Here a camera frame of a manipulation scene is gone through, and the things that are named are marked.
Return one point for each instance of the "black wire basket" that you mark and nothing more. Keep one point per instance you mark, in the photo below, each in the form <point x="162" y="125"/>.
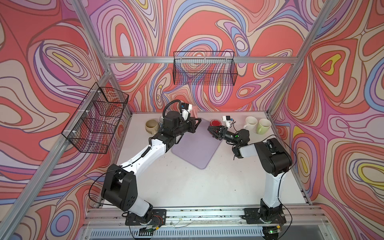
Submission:
<point x="100" y="113"/>
<point x="204" y="68"/>

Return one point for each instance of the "black wire basket back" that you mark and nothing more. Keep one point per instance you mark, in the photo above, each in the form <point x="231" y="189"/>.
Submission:
<point x="204" y="68"/>

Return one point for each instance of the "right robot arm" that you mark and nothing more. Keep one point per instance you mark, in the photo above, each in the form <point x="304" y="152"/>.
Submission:
<point x="274" y="159"/>

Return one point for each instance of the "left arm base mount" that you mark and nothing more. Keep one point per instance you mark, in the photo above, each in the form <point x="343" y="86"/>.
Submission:
<point x="155" y="218"/>

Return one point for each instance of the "blue textured mug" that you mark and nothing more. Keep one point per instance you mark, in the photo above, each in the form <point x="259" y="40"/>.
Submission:
<point x="161" y="120"/>

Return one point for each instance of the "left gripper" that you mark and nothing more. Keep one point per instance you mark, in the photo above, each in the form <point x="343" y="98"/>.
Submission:
<point x="191" y="123"/>

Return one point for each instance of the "lilac plastic tray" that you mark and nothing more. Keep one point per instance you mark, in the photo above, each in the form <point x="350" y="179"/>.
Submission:
<point x="197" y="148"/>

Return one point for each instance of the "red mug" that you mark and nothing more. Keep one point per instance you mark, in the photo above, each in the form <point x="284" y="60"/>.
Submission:
<point x="215" y="123"/>

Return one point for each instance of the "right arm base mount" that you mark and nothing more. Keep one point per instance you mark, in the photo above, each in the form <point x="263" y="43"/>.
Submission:
<point x="264" y="215"/>

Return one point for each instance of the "black wire basket left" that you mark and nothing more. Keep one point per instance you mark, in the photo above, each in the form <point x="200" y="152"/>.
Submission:
<point x="100" y="113"/>

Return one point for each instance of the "light green mug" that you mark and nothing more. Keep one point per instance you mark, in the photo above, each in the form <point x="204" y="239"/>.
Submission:
<point x="263" y="126"/>

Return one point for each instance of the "pink mug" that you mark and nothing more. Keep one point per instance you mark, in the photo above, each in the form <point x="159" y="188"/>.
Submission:
<point x="194" y="112"/>

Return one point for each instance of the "beige speckled mug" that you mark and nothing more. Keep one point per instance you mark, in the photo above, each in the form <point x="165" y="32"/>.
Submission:
<point x="152" y="126"/>

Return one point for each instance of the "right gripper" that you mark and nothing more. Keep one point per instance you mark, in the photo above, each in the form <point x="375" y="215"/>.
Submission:
<point x="221" y="131"/>

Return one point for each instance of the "aluminium front rail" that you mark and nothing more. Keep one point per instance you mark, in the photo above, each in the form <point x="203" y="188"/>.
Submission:
<point x="304" y="222"/>

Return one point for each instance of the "white mug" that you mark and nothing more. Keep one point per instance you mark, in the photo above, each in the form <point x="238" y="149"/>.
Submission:
<point x="250" y="124"/>

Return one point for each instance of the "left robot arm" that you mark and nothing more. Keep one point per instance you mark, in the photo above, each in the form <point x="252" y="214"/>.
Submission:
<point x="120" y="183"/>

